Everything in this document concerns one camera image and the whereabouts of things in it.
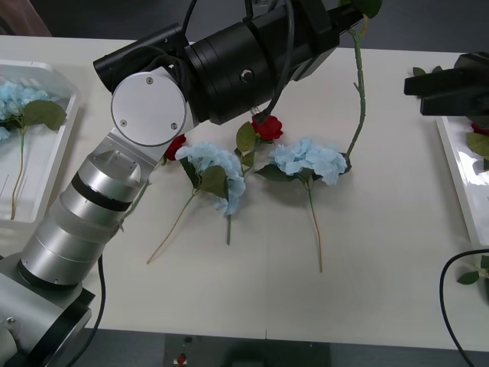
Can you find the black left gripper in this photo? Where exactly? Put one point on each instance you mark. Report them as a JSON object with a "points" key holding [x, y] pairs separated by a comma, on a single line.
{"points": [[315, 34]]}

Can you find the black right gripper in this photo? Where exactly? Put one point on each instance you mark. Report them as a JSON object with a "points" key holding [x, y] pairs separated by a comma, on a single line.
{"points": [[475, 62]]}

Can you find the red rose with green stem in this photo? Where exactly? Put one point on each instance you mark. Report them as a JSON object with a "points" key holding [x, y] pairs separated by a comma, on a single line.
{"points": [[479, 145], [272, 130], [358, 57]]}

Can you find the pale blue flower dark leaves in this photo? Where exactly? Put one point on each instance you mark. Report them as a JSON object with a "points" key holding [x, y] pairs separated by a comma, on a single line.
{"points": [[305, 156]]}

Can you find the pale blue flower olive leaf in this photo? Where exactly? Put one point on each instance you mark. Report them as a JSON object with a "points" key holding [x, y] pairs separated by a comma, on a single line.
{"points": [[214, 156]]}

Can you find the silver and black left arm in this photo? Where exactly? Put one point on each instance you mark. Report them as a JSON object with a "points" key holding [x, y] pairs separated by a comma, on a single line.
{"points": [[145, 111]]}

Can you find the loose green leaf twig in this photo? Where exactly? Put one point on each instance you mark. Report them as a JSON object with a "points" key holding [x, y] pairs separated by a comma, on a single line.
{"points": [[468, 278], [419, 71]]}

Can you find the shallow white box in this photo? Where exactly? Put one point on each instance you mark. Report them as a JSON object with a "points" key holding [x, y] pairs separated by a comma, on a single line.
{"points": [[38, 183], [470, 199]]}

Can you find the pale blue flower with stem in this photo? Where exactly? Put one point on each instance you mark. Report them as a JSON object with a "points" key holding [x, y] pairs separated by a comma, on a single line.
{"points": [[42, 114]]}

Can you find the person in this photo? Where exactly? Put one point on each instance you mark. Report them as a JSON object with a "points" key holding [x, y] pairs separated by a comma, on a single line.
{"points": [[23, 19]]}

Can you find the dark robot torso base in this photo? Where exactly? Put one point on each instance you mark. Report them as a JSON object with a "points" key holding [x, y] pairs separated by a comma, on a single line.
{"points": [[244, 355]]}

